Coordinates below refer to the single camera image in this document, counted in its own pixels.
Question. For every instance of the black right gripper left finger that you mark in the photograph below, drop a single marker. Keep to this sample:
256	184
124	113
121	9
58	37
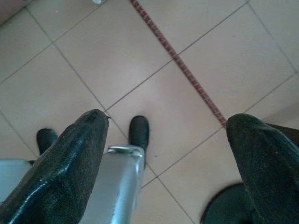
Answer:
65	168

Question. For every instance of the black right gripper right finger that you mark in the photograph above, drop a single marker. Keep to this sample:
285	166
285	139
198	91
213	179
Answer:
266	168

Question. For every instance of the black robot left foot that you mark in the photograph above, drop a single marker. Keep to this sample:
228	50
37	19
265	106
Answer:
45	140

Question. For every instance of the black robot foot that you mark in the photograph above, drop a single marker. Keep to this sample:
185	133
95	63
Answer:
139	130
45	140

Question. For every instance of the silver robot left leg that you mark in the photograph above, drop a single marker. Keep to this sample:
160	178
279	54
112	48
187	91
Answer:
14	175

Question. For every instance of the silver robot leg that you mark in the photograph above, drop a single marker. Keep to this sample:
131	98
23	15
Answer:
116	182
14	175

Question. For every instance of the silver robot right leg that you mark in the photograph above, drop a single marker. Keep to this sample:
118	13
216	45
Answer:
116	182

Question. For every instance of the black round base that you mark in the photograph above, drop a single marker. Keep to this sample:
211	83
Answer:
222	207

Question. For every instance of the black robot right foot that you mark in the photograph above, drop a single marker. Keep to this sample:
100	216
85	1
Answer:
139	130

